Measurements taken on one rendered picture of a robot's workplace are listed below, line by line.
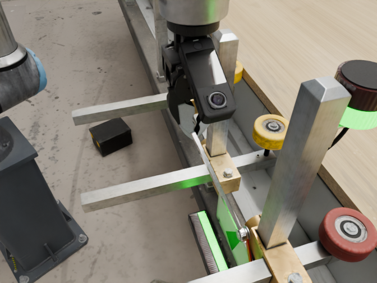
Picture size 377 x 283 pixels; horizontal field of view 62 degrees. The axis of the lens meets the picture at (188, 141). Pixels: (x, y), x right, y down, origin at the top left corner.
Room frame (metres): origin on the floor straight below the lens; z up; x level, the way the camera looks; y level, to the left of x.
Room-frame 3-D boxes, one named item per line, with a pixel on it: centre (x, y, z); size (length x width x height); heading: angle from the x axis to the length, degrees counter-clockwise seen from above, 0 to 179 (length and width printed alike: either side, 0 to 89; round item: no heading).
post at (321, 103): (0.26, -0.14, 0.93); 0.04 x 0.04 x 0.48; 17
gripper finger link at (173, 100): (0.39, 0.01, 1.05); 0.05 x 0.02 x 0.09; 107
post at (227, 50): (0.49, -0.06, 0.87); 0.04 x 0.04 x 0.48; 17
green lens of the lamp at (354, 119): (0.27, -0.18, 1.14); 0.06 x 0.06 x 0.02
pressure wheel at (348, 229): (0.25, -0.25, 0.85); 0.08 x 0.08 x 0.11
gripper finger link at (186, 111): (0.41, 0.01, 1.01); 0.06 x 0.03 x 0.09; 17
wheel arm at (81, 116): (0.67, 0.08, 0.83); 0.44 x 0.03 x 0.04; 107
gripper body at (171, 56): (0.42, 0.00, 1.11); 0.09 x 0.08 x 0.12; 17
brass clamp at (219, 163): (0.47, -0.07, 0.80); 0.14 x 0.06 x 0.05; 17
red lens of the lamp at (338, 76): (0.27, -0.18, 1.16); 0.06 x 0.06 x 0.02
